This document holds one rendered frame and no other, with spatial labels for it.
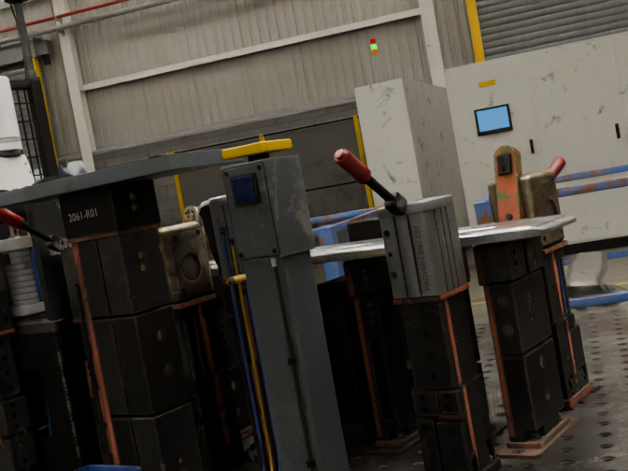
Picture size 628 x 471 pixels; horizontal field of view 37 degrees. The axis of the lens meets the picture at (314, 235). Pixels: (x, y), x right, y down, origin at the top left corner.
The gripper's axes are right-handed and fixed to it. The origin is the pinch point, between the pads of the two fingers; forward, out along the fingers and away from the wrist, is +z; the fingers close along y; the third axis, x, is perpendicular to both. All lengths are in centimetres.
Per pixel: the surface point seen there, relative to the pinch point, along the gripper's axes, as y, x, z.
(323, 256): -15, -86, 12
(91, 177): -46, -75, -4
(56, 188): -46, -68, -3
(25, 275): -27.7, -35.7, 8.1
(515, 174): 8, -107, 6
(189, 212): 8.4, -40.5, 3.1
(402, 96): 703, 283, -66
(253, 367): -27, -79, 25
